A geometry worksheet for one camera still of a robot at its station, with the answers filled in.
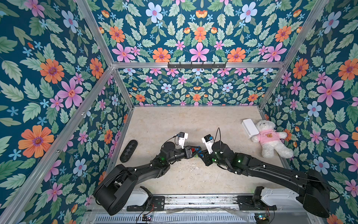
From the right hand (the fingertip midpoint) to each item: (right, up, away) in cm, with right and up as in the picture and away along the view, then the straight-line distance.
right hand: (199, 153), depth 76 cm
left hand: (+1, +2, -1) cm, 2 cm away
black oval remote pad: (-46, -2, +15) cm, 48 cm away
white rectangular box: (+40, +13, +27) cm, 50 cm away
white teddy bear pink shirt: (+47, +7, +15) cm, 50 cm away
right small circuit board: (+33, -33, -4) cm, 46 cm away
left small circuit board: (-28, -33, -4) cm, 44 cm away
